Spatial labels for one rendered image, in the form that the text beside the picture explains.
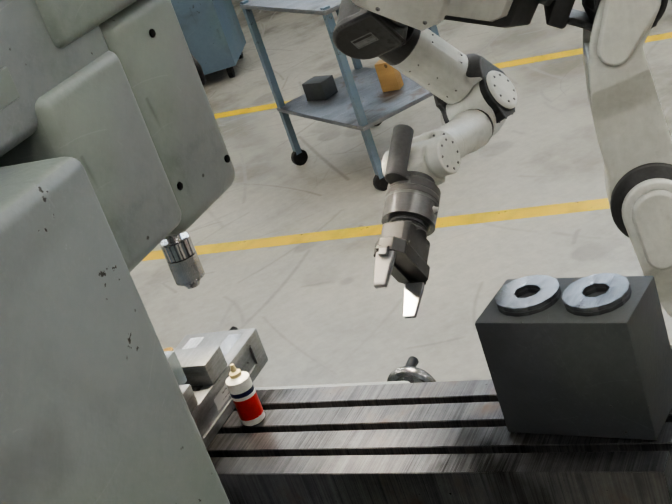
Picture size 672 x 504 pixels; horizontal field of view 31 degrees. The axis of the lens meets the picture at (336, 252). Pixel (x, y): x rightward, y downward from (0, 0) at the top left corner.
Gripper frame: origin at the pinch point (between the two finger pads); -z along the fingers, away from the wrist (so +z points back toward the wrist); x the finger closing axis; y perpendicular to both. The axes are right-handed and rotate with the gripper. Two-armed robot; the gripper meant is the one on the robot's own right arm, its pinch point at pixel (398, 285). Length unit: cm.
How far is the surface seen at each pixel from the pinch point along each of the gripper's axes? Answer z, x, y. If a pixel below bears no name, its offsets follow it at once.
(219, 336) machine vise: -2.7, -8.4, -39.2
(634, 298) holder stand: -10.3, 9.9, 41.2
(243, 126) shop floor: 277, -297, -289
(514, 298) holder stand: -9.7, 11.1, 24.9
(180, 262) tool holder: -6.5, 23.9, -23.9
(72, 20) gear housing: 3, 67, -13
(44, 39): -1, 69, -13
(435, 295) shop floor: 100, -188, -94
